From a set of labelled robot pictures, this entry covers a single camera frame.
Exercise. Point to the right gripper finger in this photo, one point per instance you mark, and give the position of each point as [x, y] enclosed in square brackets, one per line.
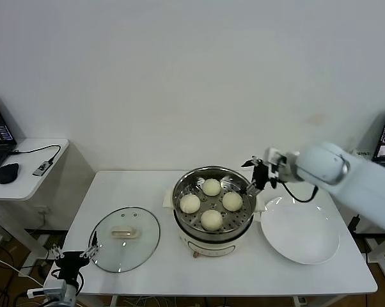
[252, 189]
[252, 162]

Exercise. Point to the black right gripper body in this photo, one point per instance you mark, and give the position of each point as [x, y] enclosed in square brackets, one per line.
[260, 176]

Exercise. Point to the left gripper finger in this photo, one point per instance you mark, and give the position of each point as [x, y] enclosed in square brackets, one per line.
[56, 252]
[95, 246]

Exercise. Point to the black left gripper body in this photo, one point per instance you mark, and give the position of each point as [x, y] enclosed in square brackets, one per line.
[71, 263]

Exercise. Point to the white steamed baozi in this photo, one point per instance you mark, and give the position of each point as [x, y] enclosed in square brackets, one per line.
[211, 220]
[189, 203]
[211, 187]
[232, 201]

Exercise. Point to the glass pot lid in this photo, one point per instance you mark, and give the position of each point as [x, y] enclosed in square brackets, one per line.
[144, 230]

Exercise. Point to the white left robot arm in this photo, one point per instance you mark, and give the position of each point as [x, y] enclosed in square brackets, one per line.
[69, 295]

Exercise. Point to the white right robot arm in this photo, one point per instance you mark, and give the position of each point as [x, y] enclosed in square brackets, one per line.
[326, 163]

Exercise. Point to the steel steamer basket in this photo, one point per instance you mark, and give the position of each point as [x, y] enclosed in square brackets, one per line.
[211, 203]

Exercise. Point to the white round plate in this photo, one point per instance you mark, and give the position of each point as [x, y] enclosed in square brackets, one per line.
[298, 233]

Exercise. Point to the white side table with mouse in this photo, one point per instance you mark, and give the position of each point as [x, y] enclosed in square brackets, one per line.
[36, 188]

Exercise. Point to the cream electric cooker base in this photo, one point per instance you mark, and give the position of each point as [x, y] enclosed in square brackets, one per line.
[211, 249]

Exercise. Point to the grey usb hub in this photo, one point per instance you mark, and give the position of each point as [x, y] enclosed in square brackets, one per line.
[41, 168]

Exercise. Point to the black computer mouse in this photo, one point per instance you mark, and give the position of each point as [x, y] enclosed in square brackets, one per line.
[7, 172]

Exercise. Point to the white side table with label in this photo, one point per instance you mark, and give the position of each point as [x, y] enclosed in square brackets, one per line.
[381, 249]

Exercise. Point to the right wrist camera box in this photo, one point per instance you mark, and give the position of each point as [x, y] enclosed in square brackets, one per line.
[274, 160]

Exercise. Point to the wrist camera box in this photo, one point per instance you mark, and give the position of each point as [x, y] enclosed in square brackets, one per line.
[274, 160]
[53, 289]

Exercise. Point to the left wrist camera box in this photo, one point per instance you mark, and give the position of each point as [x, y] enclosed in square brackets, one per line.
[53, 289]

